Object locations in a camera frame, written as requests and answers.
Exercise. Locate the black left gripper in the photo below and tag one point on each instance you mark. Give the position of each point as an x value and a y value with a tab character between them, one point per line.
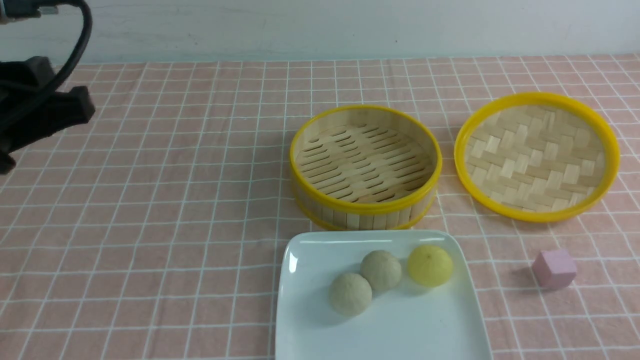
62	110

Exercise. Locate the white steamed bun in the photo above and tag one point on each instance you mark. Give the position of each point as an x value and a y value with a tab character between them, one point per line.
382	270
350	294

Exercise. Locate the white steamed bun back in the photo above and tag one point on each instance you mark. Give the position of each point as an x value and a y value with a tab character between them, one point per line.
382	270

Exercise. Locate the yellow steamed bun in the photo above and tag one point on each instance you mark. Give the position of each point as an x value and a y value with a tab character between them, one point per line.
429	265

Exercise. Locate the white square plate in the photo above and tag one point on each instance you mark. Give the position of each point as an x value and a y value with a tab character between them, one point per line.
409	322

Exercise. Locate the pink checkered tablecloth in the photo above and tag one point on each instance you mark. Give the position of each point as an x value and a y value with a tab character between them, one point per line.
157	230

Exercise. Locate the bamboo steamer basket yellow rim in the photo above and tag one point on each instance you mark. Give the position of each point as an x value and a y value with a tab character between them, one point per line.
364	167

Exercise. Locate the bamboo steamer lid yellow rim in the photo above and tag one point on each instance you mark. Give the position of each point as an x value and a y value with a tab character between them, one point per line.
537	157

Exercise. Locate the pink cube block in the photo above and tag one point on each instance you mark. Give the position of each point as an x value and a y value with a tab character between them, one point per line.
554	269

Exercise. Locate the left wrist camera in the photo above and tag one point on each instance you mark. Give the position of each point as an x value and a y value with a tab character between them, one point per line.
19	10

